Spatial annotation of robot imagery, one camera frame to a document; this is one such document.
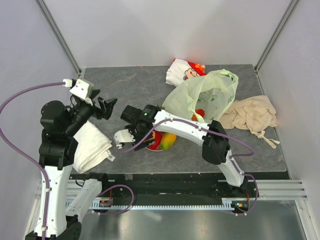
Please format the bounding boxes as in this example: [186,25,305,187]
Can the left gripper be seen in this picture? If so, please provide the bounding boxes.
[64,88,117,135]

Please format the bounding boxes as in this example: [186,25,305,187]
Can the fake red bell pepper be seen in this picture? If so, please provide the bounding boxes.
[148,130,163,151]

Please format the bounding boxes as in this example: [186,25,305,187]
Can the fake red orange mango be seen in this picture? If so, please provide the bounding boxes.
[191,108,205,122]

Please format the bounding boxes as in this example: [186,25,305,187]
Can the green avocado print plastic bag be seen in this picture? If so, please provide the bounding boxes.
[162,69,239,123]

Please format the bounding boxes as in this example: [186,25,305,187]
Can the fake pineapple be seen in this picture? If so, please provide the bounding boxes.
[156,105,166,110]

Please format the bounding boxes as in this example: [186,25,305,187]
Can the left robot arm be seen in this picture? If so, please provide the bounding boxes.
[25,97,117,240]

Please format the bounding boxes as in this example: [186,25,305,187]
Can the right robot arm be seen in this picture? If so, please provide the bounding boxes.
[114,104,247,197]

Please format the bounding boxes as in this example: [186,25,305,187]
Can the white red cartoon bag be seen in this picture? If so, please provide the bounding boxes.
[165,58,206,87]

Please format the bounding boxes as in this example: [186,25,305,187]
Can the pink plate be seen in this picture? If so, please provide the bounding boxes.
[147,131,177,152]

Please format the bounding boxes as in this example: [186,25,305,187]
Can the white folded towel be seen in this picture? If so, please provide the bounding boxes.
[73,121,115,174]

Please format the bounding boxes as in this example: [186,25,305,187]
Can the beige crumpled cloth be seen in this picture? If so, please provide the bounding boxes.
[219,95,280,149]

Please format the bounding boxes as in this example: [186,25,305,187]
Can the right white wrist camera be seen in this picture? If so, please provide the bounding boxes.
[113,129,136,149]

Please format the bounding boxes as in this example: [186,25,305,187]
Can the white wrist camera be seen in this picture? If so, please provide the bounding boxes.
[113,129,136,149]
[63,78,94,106]

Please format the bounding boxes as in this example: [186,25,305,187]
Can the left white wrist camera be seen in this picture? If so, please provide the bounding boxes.
[63,78,94,106]

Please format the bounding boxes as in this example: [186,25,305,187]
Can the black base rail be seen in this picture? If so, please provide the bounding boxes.
[72,172,258,201]

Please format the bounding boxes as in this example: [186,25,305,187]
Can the slotted cable duct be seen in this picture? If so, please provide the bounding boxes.
[89,200,235,211]

